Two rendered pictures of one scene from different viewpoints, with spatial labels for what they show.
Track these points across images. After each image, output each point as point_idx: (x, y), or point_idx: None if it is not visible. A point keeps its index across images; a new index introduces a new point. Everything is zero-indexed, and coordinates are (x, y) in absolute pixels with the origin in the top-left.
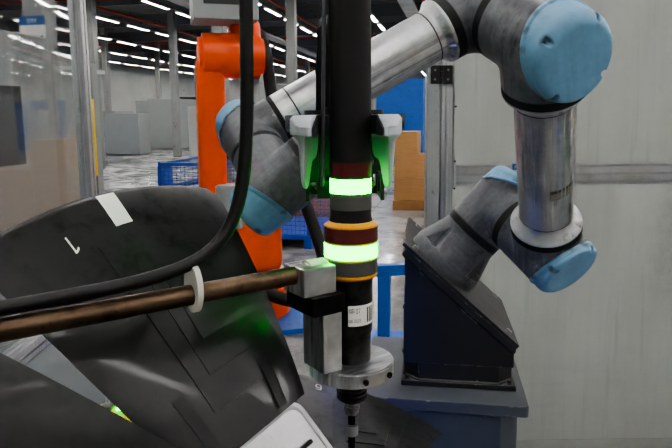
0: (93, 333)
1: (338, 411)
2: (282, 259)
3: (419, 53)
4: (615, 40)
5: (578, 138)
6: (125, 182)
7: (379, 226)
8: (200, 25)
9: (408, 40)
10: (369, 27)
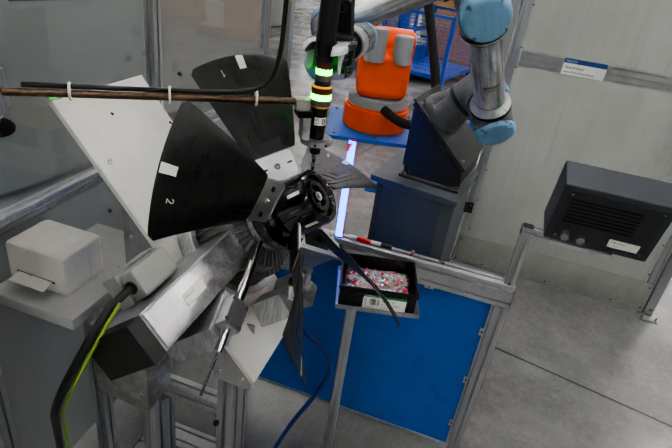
0: (225, 105)
1: (329, 165)
2: (415, 92)
3: None
4: None
5: (625, 47)
6: (317, 4)
7: None
8: None
9: None
10: (337, 9)
